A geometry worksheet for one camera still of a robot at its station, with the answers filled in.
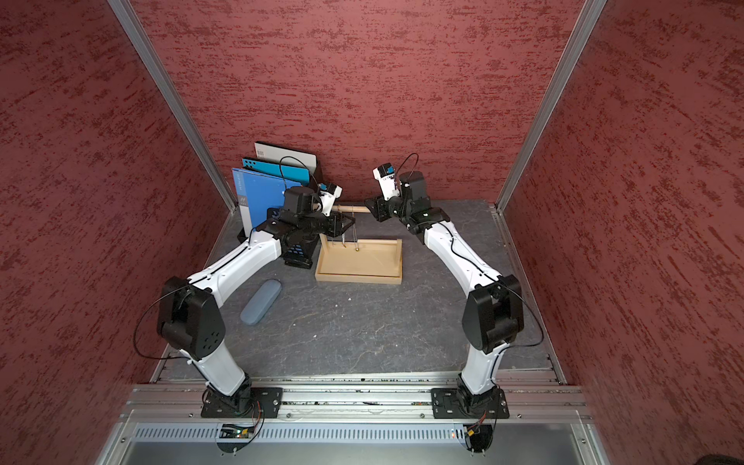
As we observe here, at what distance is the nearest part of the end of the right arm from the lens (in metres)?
0.73

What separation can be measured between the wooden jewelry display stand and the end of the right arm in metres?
0.26

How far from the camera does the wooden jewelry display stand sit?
3.27 ft
